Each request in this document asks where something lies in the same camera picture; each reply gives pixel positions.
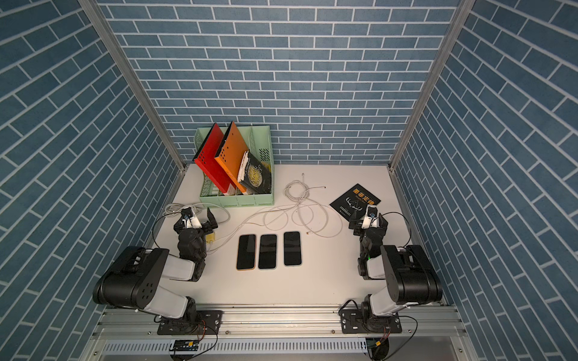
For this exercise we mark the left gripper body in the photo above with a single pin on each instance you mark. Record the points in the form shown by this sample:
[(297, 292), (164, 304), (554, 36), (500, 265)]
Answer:
[(205, 229)]

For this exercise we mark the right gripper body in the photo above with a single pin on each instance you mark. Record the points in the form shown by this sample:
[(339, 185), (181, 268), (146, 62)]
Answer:
[(359, 230)]

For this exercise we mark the phone with orange case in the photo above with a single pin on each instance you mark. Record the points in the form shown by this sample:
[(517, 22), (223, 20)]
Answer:
[(246, 254)]

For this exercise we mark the phone with mint case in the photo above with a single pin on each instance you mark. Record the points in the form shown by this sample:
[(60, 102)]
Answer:
[(267, 252)]

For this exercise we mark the phone with blue case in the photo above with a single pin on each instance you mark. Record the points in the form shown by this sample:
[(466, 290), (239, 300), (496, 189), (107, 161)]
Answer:
[(292, 249)]

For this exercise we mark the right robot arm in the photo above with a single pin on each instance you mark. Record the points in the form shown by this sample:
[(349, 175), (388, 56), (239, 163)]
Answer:
[(410, 277)]

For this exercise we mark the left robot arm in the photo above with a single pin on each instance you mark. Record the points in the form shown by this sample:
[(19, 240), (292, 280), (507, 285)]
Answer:
[(133, 279)]

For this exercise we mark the black book on table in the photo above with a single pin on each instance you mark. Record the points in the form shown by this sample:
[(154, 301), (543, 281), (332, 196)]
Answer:
[(352, 205)]

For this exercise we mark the red folder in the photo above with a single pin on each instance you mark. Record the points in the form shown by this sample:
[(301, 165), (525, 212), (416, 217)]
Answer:
[(205, 159)]

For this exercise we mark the black book in organizer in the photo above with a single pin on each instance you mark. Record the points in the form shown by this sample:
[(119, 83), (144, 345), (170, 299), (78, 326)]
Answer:
[(254, 175)]

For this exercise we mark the orange folder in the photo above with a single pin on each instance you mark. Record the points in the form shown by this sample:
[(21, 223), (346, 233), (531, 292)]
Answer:
[(230, 153)]

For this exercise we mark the mint green file organizer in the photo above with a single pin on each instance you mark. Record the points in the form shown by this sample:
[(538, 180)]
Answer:
[(258, 139)]

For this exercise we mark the small black controller board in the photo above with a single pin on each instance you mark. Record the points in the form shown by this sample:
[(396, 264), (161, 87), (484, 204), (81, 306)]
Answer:
[(187, 346)]

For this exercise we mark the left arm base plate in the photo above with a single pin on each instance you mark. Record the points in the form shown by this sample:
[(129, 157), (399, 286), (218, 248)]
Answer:
[(206, 322)]

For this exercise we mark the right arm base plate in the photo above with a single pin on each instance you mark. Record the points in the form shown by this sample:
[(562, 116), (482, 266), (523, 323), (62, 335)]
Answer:
[(353, 321)]

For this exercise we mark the aluminium front rail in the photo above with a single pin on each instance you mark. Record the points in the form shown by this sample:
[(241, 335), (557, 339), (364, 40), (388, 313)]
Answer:
[(252, 321)]

